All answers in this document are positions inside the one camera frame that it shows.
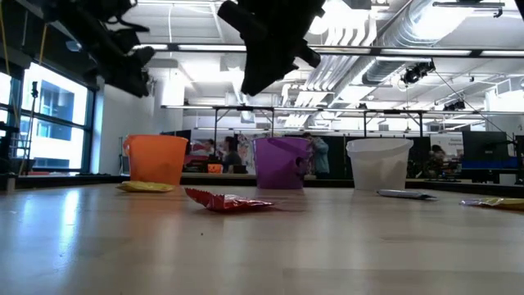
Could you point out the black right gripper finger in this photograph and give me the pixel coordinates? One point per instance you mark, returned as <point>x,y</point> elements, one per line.
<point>256,49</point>
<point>286,55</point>

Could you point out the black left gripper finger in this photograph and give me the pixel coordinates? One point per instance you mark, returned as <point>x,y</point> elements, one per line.
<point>120,80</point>
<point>139,61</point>

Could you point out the yellow candy pack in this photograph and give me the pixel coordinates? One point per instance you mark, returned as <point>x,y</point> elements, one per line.
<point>145,187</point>
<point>497,203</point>

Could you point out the red candy pack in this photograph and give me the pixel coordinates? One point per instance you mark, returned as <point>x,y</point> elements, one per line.
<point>227,202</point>

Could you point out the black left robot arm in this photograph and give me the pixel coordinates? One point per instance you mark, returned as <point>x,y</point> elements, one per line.
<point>90,18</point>

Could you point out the black tripod stand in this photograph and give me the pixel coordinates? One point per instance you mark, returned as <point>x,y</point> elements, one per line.
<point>34,92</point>

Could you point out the orange plastic bucket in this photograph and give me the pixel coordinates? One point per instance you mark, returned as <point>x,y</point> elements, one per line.
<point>155,162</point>

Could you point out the large dark-framed window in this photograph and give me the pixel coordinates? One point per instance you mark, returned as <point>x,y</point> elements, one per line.
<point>57,143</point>

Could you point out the person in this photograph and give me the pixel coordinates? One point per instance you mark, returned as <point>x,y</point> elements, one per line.
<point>319,155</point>
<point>436,157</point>
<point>231,153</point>
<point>209,147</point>

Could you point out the purple plastic bucket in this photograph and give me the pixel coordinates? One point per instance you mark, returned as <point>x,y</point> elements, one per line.
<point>278,164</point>

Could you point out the small orange pumpkin bucket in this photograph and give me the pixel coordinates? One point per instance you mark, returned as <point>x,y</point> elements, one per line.
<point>214,168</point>

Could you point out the black ceiling spotlight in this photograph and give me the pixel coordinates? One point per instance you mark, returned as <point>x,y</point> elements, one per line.
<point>415,73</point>

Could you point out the white plastic bucket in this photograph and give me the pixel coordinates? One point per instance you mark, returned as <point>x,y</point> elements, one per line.
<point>378,164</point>

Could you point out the silver flat snack packet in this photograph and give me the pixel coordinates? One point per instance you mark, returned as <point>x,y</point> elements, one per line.
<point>403,194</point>

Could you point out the black computer monitor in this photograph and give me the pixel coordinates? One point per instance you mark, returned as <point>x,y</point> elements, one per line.
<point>485,147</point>

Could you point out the black overhead light rail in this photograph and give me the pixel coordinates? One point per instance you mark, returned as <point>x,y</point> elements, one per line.
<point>204,48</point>

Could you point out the black metal frame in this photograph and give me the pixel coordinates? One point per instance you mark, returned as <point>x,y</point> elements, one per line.
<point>221,108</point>
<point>393,111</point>

